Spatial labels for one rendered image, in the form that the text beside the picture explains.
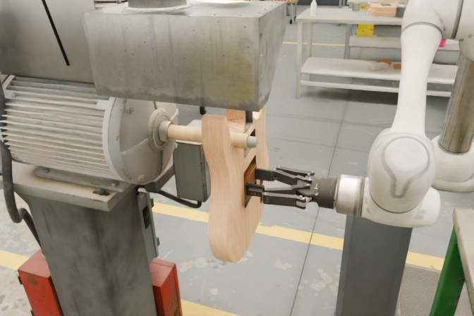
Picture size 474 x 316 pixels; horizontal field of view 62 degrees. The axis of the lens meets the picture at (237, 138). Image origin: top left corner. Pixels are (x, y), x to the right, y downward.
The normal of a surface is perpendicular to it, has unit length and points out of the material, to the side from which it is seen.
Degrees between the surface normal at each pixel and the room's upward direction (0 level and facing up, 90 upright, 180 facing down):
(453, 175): 107
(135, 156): 92
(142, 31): 90
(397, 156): 45
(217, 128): 77
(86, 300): 90
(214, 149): 99
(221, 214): 65
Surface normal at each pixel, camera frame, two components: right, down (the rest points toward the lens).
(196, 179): -0.33, 0.43
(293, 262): -0.03, -0.90
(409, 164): -0.29, -0.39
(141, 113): 0.90, 0.07
